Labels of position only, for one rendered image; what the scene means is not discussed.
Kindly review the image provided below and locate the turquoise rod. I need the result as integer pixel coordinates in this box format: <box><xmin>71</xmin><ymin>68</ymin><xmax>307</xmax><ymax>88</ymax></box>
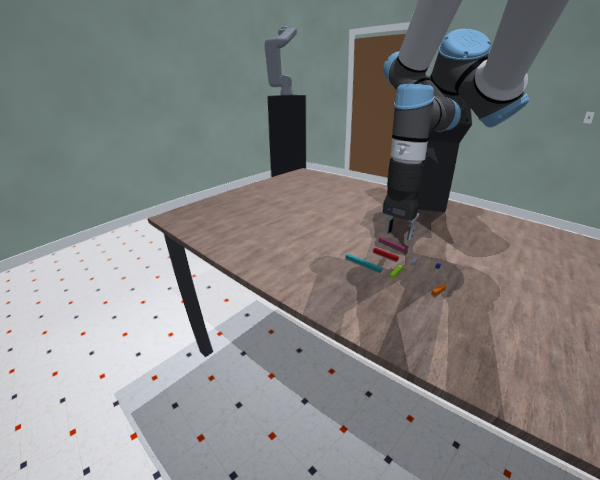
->
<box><xmin>345</xmin><ymin>254</ymin><xmax>382</xmax><ymax>273</ymax></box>

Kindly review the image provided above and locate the orange rod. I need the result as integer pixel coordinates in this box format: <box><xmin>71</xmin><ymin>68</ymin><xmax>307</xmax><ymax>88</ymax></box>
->
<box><xmin>431</xmin><ymin>284</ymin><xmax>446</xmax><ymax>296</ymax></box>

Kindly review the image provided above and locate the pink rod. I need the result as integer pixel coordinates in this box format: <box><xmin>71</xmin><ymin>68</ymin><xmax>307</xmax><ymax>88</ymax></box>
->
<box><xmin>378</xmin><ymin>237</ymin><xmax>408</xmax><ymax>253</ymax></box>

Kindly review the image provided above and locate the red rod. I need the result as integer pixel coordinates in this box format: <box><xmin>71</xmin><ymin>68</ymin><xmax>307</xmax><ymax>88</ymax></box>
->
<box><xmin>373</xmin><ymin>248</ymin><xmax>399</xmax><ymax>262</ymax></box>

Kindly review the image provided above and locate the lime green rod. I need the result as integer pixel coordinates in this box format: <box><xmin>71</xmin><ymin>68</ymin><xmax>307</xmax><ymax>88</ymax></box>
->
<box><xmin>390</xmin><ymin>265</ymin><xmax>403</xmax><ymax>279</ymax></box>

